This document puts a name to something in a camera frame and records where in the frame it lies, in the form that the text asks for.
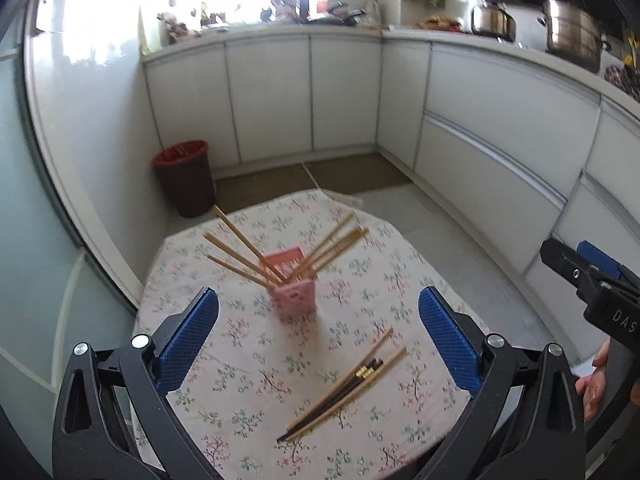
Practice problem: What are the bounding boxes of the bamboo chopstick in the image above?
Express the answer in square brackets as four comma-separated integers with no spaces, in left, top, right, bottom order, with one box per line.
[203,232,283,285]
[212,205,285,283]
[290,211,356,278]
[288,228,369,281]
[207,255,275,289]
[278,347,407,442]

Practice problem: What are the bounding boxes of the black chopstick gold band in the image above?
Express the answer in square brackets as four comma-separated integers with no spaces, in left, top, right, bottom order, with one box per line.
[277,359,383,442]
[286,327,394,434]

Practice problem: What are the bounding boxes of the white kitchen cabinets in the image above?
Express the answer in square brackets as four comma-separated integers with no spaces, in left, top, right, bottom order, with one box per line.
[24,27,639,358]

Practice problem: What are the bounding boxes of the person right hand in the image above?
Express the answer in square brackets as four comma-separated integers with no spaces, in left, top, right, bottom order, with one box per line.
[575,340,611,422]

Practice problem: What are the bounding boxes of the glass sliding door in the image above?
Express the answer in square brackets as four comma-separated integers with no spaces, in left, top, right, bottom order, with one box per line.
[1,12,134,468]

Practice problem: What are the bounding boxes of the plaid cloth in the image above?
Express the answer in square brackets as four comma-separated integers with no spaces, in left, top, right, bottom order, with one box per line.
[604,65,640,102]

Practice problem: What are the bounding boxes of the floral tablecloth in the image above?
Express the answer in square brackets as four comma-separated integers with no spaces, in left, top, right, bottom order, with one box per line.
[136,191,469,479]

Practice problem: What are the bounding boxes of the pink perforated utensil holder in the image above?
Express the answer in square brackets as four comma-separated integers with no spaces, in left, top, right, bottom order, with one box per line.
[266,247,316,321]

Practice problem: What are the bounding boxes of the steel steamer pot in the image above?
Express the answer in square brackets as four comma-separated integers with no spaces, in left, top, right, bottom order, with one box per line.
[538,0,611,74]

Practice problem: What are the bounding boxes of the steel kettle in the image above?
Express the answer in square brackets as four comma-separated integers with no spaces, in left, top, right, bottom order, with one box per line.
[471,0,516,42]

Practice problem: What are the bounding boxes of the brown trash bin red liner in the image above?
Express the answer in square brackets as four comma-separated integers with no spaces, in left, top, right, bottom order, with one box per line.
[152,140,216,218]

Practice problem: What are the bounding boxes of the basket of food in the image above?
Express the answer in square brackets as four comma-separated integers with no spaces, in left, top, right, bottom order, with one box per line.
[414,15,462,34]

